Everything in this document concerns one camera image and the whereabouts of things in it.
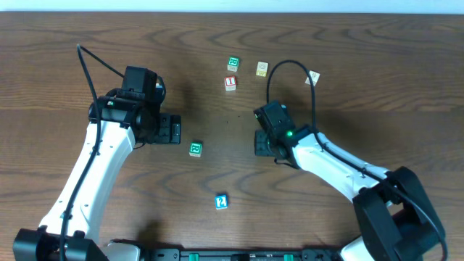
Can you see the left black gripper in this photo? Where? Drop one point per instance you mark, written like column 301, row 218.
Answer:
column 171, row 129

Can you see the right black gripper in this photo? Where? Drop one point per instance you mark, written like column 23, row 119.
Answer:
column 261, row 143

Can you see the red letter I block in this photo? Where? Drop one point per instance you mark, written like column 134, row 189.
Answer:
column 230, row 83

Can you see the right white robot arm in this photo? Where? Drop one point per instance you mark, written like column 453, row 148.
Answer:
column 396, row 218

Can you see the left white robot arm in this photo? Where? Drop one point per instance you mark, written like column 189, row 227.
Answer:
column 119, row 122

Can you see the near green R block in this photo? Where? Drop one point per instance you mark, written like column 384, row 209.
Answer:
column 195, row 149

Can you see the blue number 2 block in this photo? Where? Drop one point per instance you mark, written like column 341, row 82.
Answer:
column 221, row 202

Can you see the yellow letter block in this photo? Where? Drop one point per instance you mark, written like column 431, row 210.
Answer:
column 262, row 69

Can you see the far green letter block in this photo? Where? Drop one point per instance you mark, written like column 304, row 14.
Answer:
column 233, row 64

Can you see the plain wooden letter block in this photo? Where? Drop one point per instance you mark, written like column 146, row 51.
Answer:
column 313, row 78

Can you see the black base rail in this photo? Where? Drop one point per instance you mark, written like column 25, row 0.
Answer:
column 239, row 254

